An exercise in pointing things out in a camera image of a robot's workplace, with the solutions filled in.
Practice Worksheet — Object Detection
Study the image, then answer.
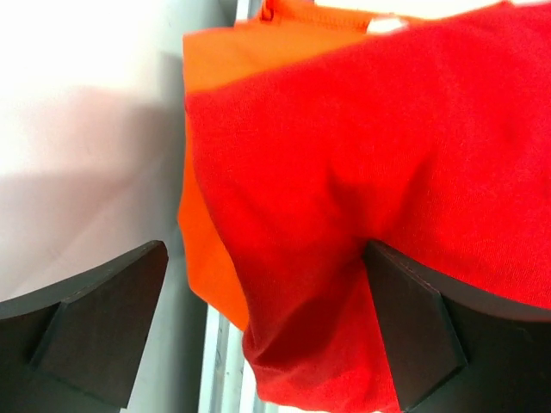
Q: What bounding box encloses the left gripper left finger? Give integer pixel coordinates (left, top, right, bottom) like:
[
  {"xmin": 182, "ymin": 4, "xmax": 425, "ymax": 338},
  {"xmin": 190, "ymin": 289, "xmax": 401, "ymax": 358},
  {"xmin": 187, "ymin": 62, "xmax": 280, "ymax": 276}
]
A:
[{"xmin": 1, "ymin": 241, "xmax": 169, "ymax": 412}]

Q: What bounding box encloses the red t shirt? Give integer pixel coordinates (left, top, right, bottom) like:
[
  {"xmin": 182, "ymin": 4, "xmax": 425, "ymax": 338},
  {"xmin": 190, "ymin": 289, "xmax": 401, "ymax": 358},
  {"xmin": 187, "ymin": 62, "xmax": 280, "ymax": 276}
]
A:
[{"xmin": 194, "ymin": 3, "xmax": 550, "ymax": 412}]

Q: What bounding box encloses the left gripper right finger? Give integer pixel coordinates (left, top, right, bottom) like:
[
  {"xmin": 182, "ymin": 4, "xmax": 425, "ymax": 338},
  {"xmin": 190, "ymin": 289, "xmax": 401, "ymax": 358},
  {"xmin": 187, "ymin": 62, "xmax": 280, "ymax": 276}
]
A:
[{"xmin": 363, "ymin": 241, "xmax": 550, "ymax": 413}]

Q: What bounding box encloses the orange t shirt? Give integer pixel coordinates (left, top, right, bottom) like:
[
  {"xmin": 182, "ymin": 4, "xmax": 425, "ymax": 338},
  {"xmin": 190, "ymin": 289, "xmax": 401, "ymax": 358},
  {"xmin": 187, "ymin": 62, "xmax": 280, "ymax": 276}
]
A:
[{"xmin": 176, "ymin": 0, "xmax": 410, "ymax": 332}]

